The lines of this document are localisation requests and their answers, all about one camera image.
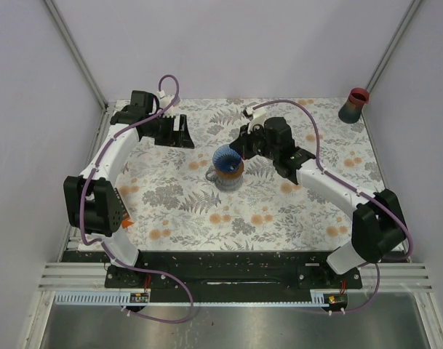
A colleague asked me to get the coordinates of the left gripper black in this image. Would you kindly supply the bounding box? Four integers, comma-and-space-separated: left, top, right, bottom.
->
145, 113, 194, 149

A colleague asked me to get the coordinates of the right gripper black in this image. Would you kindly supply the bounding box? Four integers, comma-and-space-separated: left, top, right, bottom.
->
230, 121, 278, 161

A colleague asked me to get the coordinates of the blue plastic cone dripper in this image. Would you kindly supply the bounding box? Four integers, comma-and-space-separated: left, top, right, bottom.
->
212, 145, 242, 173

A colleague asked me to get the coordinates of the wooden dripper ring holder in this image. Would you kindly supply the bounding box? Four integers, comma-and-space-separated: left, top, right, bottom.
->
215, 161, 244, 180

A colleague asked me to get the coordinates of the coffee paper filter box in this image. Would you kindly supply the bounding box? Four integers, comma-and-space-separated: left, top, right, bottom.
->
114, 188, 135, 229

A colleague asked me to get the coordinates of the dark mug red rim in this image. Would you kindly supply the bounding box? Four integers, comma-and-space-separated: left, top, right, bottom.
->
338, 87, 370, 124

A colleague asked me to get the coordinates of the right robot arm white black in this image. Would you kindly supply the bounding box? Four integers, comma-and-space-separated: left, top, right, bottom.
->
229, 117, 407, 288

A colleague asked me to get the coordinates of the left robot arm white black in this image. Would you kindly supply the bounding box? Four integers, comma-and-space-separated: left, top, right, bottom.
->
63, 90, 194, 287

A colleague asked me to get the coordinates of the glass coffee server carafe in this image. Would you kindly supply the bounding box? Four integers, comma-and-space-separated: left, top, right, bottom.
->
205, 169, 243, 192

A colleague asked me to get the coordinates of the floral pattern table mat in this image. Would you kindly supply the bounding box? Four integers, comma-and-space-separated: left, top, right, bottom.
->
116, 97, 384, 251

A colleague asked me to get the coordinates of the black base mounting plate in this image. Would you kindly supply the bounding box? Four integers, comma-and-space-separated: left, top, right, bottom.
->
104, 249, 404, 290

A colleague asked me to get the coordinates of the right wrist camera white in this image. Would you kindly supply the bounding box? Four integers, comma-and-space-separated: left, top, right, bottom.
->
243, 105, 266, 134

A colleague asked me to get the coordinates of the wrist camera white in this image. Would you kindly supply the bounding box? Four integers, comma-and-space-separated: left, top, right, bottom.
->
156, 90, 180, 117
243, 105, 266, 134

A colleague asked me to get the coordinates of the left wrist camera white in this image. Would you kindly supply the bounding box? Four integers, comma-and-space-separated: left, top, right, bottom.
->
156, 90, 180, 117

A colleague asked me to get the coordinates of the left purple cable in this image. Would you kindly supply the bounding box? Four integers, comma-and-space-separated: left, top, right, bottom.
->
79, 74, 196, 324

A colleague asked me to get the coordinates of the purple cable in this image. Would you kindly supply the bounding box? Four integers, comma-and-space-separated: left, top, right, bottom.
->
79, 74, 196, 324
252, 100, 415, 316

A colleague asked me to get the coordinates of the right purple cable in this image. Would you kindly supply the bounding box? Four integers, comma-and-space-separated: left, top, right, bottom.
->
252, 100, 415, 316

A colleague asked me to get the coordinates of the white slotted cable duct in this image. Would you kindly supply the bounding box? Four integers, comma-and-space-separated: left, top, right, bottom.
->
54, 291, 330, 308

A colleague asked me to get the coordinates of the aluminium rail frame front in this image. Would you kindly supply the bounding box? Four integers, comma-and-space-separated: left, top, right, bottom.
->
39, 262, 434, 293

